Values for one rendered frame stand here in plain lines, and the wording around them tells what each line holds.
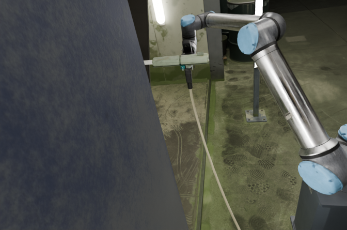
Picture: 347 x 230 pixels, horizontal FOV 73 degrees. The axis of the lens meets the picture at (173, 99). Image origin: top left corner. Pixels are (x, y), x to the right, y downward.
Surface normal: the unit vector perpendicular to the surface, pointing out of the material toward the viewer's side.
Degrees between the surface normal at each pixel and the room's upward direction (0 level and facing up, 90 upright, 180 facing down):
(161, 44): 90
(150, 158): 90
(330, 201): 0
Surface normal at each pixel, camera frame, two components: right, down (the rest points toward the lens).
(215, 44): -0.17, 0.57
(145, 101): 0.97, -0.05
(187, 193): -0.18, -0.82
